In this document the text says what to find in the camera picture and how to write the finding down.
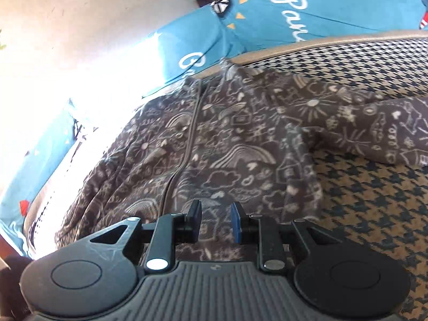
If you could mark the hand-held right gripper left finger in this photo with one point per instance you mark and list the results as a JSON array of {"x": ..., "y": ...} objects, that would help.
[{"x": 194, "y": 220}]

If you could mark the houndstooth sofa mat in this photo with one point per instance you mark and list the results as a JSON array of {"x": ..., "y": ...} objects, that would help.
[{"x": 367, "y": 200}]

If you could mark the person's dark clothing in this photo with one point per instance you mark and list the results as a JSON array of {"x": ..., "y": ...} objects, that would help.
[{"x": 11, "y": 287}]

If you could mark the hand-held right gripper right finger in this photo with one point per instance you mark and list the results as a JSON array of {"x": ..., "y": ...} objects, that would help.
[{"x": 238, "y": 222}]

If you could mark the blue sofa cushion plane print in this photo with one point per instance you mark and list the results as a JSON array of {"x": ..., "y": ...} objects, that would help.
[{"x": 187, "y": 40}]

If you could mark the grey patterned fleece jacket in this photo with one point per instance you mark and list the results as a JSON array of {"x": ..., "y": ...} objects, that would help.
[{"x": 234, "y": 147}]

